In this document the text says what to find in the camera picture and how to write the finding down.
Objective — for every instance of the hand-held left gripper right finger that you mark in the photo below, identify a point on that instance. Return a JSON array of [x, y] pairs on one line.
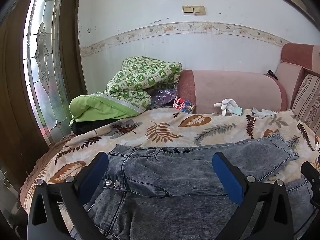
[[226, 178]]

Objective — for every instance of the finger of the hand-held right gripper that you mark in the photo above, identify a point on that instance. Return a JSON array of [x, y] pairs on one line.
[[308, 173]]

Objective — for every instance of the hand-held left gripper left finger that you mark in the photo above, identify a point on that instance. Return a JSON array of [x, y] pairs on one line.
[[93, 173]]

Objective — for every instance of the grey denim pants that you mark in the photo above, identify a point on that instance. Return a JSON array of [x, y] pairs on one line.
[[175, 177]]

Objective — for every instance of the black cloth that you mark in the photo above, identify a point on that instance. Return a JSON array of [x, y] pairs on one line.
[[85, 128]]

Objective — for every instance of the striped floral cushion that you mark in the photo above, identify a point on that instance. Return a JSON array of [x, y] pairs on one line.
[[308, 100]]

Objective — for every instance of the white glove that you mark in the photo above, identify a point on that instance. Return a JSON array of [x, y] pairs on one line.
[[228, 105], [262, 113]]

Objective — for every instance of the leaf-printed beige blanket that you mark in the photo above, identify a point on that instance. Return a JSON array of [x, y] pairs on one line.
[[162, 127]]

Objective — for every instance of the colourful small box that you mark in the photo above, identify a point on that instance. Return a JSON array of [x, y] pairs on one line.
[[185, 106]]

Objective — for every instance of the pink bolster cushion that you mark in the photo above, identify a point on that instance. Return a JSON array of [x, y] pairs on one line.
[[232, 90]]

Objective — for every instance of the green checked quilt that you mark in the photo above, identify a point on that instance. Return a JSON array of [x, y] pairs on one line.
[[135, 80]]

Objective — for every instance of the small black object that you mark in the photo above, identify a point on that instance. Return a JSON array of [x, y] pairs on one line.
[[271, 73]]

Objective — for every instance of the wooden door with stained glass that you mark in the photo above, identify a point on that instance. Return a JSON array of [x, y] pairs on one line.
[[45, 55]]

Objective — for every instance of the yellowed wall switch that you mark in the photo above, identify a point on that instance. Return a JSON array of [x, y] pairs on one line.
[[187, 10], [199, 10]]

